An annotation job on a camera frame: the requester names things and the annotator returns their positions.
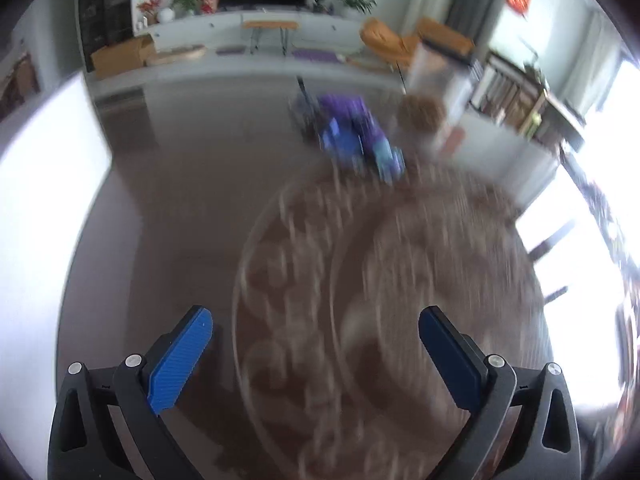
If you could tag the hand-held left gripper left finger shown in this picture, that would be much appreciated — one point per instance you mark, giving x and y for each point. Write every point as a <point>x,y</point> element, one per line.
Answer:
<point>177,357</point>

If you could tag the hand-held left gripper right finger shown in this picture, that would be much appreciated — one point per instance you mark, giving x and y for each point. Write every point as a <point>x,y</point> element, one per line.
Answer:
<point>450,357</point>

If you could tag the white board panel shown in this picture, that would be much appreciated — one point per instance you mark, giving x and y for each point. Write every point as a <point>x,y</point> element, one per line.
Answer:
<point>45,220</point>

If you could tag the purple toy pack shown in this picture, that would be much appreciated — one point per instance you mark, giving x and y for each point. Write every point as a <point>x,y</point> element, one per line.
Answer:
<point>357,132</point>

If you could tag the clear jar with black lid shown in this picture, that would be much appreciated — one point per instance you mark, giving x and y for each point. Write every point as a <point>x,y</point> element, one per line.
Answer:
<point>435,90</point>

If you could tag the wooden sideboard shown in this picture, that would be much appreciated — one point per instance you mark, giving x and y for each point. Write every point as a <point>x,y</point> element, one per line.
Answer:
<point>525,100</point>

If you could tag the wooden tray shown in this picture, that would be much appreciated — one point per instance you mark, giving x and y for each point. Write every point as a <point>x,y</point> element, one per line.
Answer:
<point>177,55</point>

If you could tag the cardboard box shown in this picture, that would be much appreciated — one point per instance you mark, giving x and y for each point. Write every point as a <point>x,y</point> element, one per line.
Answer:
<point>122,55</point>

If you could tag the orange lounge chair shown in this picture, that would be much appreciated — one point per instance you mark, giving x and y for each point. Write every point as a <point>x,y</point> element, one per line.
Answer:
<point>390,37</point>

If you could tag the purple floor mat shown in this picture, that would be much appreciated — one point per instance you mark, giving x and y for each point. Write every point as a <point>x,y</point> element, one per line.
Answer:
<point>317,55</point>

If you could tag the white TV cabinet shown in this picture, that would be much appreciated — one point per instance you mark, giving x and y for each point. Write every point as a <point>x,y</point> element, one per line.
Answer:
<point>280,30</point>

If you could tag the orange bench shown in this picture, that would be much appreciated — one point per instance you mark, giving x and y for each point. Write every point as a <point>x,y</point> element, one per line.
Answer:
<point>270,25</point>

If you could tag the red flowers in white vase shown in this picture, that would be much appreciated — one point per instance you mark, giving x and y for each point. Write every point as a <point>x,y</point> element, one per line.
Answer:
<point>152,5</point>

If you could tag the dark glass bookcase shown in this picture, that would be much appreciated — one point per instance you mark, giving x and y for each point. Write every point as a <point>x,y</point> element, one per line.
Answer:
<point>105,10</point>

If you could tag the red gift decoration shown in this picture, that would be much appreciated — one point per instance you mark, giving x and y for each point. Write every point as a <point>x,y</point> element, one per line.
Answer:
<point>210,1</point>

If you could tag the small dark-potted plant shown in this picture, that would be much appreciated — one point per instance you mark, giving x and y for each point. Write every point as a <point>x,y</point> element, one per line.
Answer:
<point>318,1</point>

